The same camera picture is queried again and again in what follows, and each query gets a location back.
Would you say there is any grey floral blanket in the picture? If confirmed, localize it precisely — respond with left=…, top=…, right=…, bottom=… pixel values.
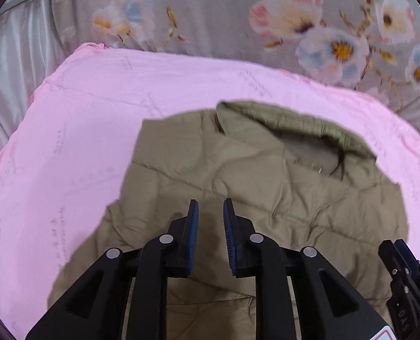
left=50, top=0, right=420, bottom=139

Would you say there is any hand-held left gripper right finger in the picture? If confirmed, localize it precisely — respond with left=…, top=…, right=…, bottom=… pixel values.
left=223, top=197, right=396, bottom=340

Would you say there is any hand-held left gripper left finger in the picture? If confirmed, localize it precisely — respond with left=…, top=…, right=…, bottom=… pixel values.
left=25, top=199, right=200, bottom=340

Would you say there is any silver striped curtain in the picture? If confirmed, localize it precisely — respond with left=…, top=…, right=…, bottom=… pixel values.
left=0, top=0, right=69, bottom=178

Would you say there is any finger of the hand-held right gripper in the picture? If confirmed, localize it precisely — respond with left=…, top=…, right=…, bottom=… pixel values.
left=378, top=239, right=420, bottom=291

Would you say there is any khaki quilted jacket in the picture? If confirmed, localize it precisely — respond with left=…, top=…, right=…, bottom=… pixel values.
left=47, top=101, right=410, bottom=340

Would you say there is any pink blanket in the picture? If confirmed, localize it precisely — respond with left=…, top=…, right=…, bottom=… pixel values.
left=0, top=42, right=420, bottom=340

